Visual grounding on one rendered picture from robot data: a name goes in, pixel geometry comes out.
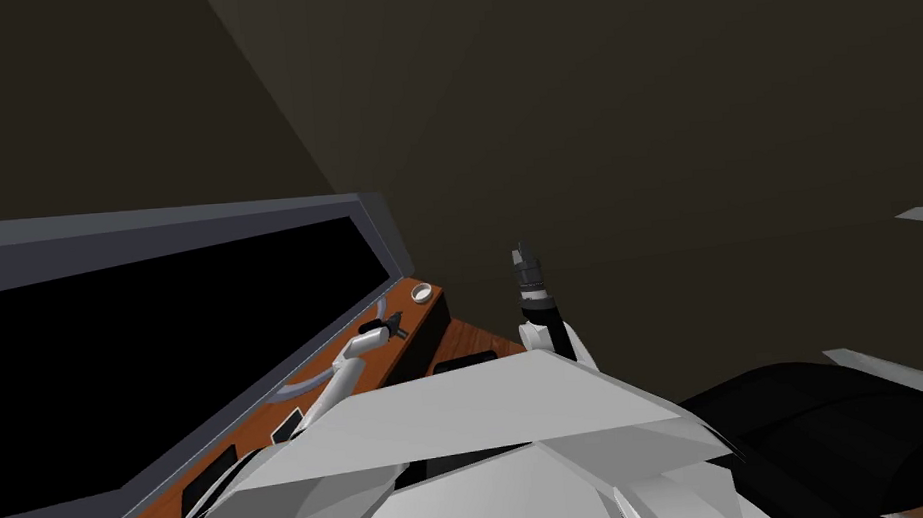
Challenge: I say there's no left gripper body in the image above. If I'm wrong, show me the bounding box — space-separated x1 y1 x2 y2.
357 313 411 346

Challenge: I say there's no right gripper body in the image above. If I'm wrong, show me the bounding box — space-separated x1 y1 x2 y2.
510 241 542 272

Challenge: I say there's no brown wooden television stand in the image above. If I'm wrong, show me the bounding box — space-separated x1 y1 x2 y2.
78 268 539 518

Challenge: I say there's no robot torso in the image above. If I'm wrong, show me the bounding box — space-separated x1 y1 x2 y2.
119 334 783 518

